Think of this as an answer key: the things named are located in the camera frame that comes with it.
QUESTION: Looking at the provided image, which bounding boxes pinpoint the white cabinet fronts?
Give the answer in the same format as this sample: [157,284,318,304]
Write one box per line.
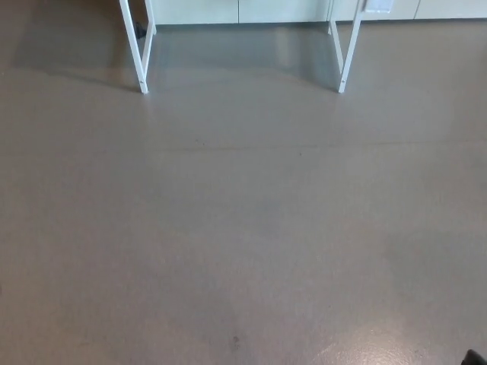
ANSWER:
[150,0,487,25]

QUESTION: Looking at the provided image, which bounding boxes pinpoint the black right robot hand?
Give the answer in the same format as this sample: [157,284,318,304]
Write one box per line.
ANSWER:
[461,348,487,365]

